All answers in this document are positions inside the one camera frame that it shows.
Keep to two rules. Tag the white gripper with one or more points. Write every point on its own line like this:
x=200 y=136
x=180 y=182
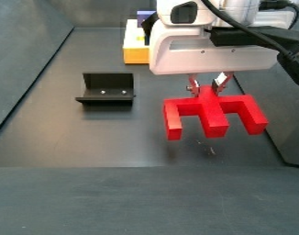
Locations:
x=182 y=47

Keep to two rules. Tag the red trident-shaped block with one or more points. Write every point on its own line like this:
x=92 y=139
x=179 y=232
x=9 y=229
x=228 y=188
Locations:
x=211 y=108

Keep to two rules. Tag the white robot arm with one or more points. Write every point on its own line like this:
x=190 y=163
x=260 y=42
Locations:
x=270 y=31

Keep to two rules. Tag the yellow wooden base board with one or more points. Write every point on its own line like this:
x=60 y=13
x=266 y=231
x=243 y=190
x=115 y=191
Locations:
x=135 y=50

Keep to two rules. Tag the purple trident-shaped block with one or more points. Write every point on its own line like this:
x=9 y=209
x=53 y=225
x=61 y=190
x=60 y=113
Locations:
x=143 y=14

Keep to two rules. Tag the black angled bracket stand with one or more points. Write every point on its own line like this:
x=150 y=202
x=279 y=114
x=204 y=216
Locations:
x=107 y=87

